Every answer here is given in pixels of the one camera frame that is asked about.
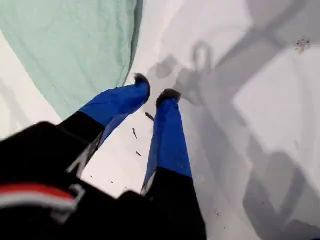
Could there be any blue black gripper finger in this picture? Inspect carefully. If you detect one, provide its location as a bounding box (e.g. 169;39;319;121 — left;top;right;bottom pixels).
57;72;152;173
139;88;204;226

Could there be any pale green T-shirt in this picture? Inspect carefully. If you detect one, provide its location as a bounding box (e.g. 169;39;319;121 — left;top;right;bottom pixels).
0;0;145;120

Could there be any red and white wire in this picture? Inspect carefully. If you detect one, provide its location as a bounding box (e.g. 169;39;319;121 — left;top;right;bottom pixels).
0;183;78;213

